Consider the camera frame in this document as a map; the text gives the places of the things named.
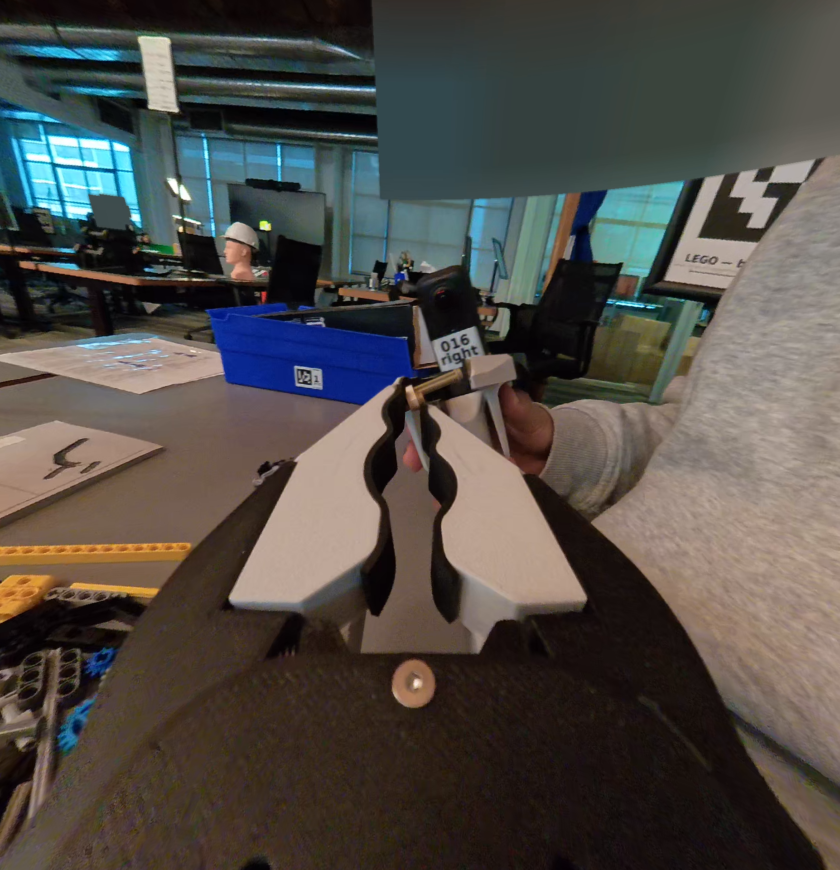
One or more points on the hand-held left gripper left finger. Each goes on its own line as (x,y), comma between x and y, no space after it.
(311,530)

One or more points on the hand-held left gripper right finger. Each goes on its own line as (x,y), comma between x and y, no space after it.
(508,544)

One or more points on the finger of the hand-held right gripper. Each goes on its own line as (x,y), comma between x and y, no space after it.
(491,372)
(417,435)

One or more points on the tan lego axle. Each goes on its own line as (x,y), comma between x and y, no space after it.
(440,386)

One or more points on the person's right forearm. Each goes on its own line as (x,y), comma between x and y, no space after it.
(610,448)

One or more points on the short yellow lego beam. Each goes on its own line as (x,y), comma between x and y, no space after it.
(114,590)

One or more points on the long yellow lego beam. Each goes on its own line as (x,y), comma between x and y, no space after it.
(87,553)

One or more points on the lego instruction booklet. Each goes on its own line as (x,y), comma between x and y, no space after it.
(66,469)

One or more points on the pile of assorted lego parts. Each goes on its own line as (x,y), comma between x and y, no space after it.
(46,673)

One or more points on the person's right hand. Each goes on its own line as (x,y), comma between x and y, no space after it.
(529,431)

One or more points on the cluttered wooden desk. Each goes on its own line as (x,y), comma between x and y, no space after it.
(365,293)

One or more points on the black mesh office chair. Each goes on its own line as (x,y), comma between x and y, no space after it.
(569,319)

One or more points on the blue cloth flag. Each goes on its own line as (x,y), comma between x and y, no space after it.
(586,224)

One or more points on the blue plastic bin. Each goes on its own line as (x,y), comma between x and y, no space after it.
(270,353)

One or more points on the mannequin head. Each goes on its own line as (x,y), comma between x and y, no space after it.
(242,264)

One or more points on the white hard hat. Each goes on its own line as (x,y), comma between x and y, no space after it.
(243,234)

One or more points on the black computer monitor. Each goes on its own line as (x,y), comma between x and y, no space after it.
(199,253)

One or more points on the white instruction sheet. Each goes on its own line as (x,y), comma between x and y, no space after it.
(121,360)

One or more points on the framed black white poster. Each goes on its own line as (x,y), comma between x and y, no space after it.
(719,238)

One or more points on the person's grey hoodie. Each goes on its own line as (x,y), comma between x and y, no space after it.
(766,476)

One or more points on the standing lamp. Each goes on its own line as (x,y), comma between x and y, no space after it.
(179,189)

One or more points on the long wooden desk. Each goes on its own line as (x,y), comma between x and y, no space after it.
(121,278)

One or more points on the hanging white paper sign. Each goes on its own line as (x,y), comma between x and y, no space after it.
(158,75)

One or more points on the wooden post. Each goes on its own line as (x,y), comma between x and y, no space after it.
(563,238)

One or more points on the large wall screen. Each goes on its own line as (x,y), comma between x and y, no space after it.
(277,214)

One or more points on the yellow lego frame piece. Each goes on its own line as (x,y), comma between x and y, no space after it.
(15,591)

